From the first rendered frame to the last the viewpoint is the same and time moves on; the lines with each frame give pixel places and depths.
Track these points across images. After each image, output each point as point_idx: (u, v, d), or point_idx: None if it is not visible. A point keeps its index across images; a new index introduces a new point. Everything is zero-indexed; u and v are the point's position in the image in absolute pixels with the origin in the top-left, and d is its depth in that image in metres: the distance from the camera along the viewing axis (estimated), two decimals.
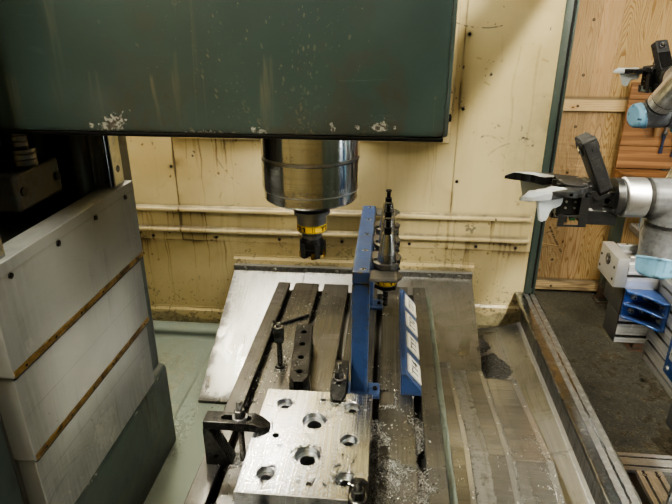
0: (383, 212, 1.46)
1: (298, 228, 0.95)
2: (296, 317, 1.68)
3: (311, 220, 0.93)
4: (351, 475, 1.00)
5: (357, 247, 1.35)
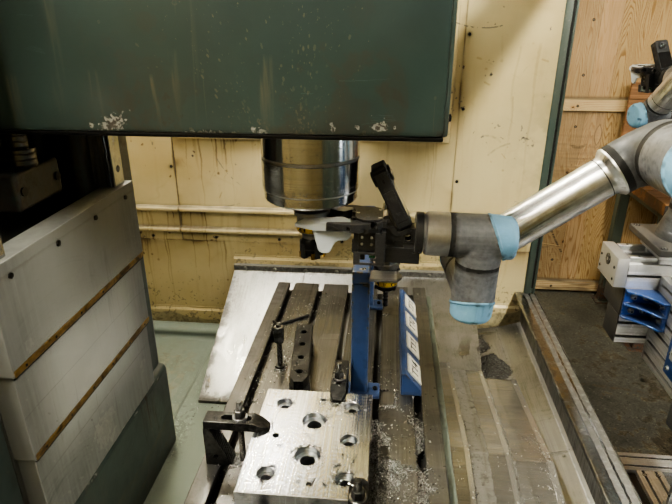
0: None
1: (298, 228, 0.95)
2: (296, 317, 1.68)
3: None
4: (351, 475, 1.00)
5: None
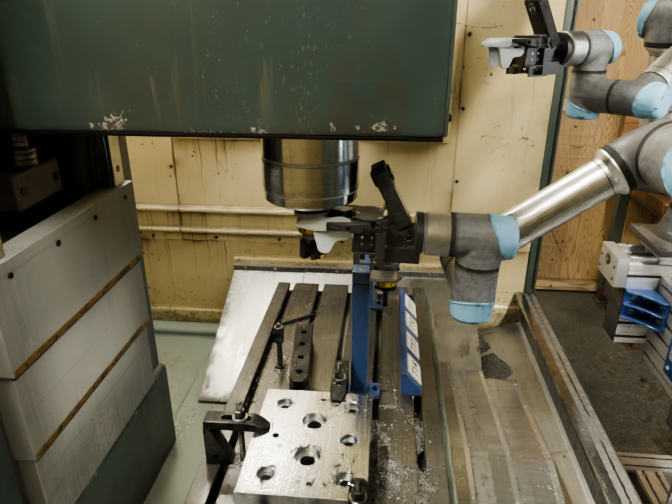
0: None
1: (298, 228, 0.95)
2: (301, 316, 1.68)
3: None
4: (351, 475, 1.00)
5: None
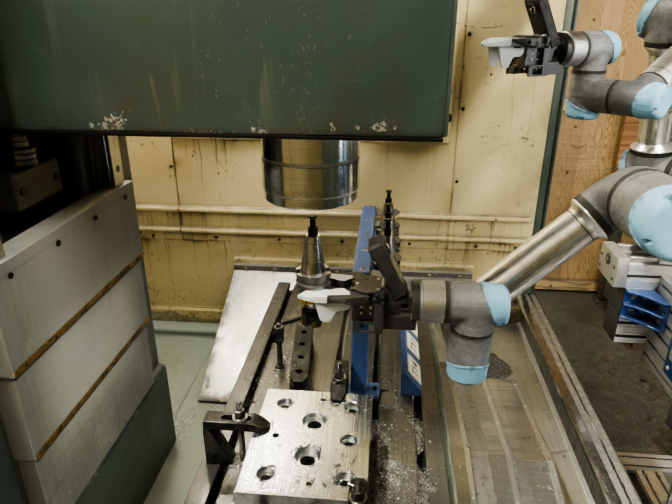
0: (383, 213, 1.46)
1: (300, 298, 1.00)
2: (300, 316, 1.69)
3: None
4: (351, 475, 1.00)
5: (357, 247, 1.35)
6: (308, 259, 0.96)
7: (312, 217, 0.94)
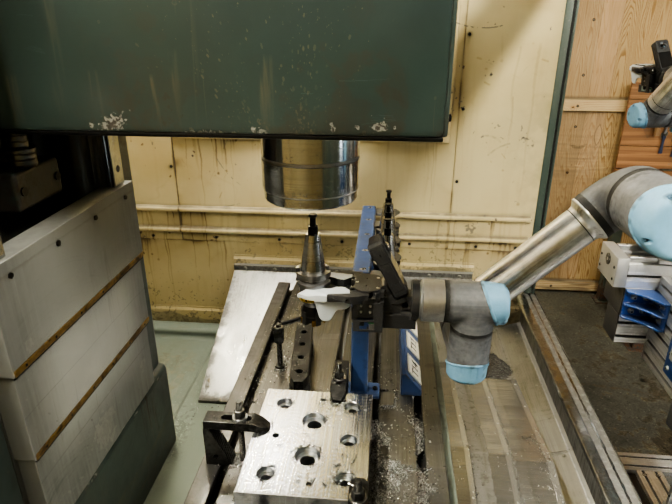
0: (383, 213, 1.46)
1: (300, 297, 1.00)
2: (300, 316, 1.69)
3: None
4: (351, 475, 1.00)
5: (357, 247, 1.35)
6: (308, 258, 0.96)
7: (312, 216, 0.94)
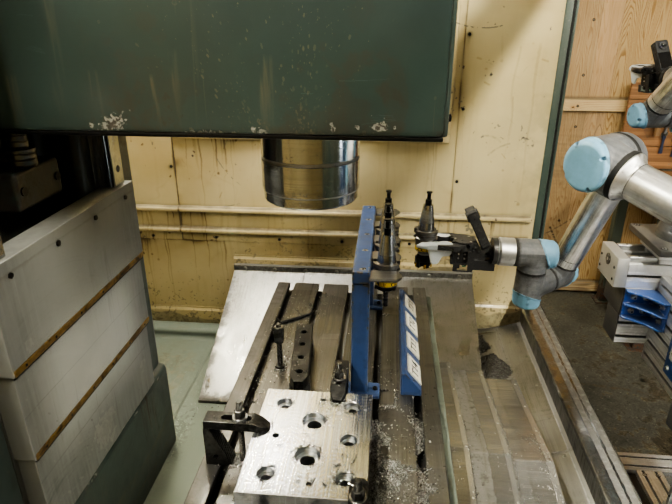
0: (383, 213, 1.46)
1: (416, 248, 1.48)
2: (299, 315, 1.69)
3: None
4: (351, 475, 1.00)
5: (357, 247, 1.35)
6: (425, 221, 1.44)
7: (430, 192, 1.43)
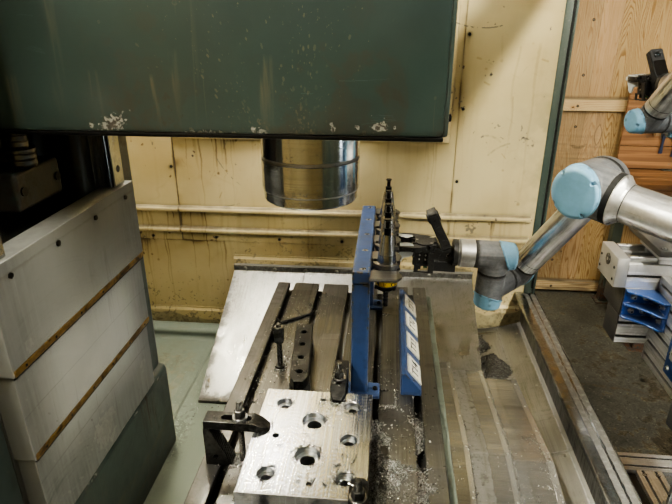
0: (383, 213, 1.46)
1: None
2: (299, 315, 1.69)
3: None
4: (351, 475, 1.00)
5: (357, 247, 1.35)
6: None
7: (389, 180, 1.54)
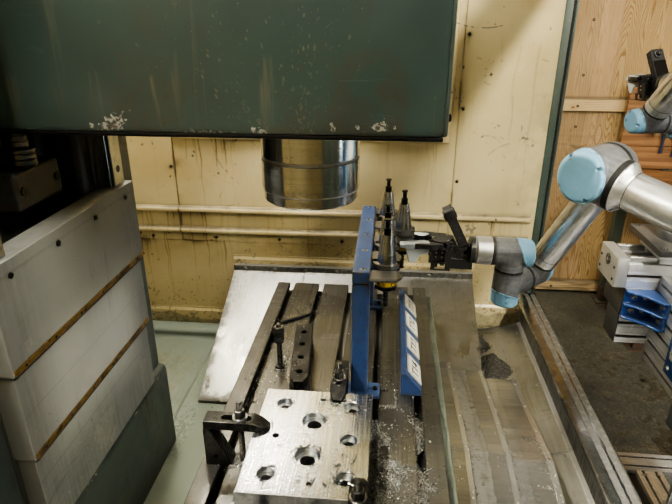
0: (399, 213, 1.45)
1: (379, 232, 1.59)
2: (299, 315, 1.69)
3: None
4: (351, 475, 1.00)
5: (357, 247, 1.35)
6: (386, 206, 1.56)
7: (389, 180, 1.54)
